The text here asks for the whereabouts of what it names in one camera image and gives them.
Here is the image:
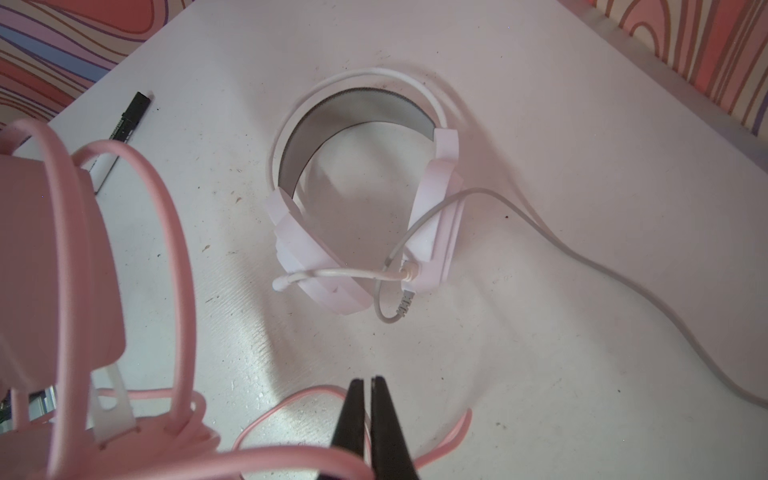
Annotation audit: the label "black marker on table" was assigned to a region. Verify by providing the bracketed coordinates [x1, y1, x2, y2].
[89, 92, 154, 194]

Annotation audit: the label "grey headphone cable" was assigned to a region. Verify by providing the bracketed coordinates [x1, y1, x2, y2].
[373, 187, 768, 412]

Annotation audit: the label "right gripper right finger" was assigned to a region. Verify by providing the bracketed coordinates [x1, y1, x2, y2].
[370, 376, 419, 480]

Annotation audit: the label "pink headphones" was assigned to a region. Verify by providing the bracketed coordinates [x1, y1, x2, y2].
[0, 118, 223, 480]

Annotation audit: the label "white headphones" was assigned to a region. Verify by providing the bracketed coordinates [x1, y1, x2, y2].
[266, 67, 464, 323]

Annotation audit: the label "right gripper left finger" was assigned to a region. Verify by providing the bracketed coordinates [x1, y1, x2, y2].
[330, 379, 366, 460]

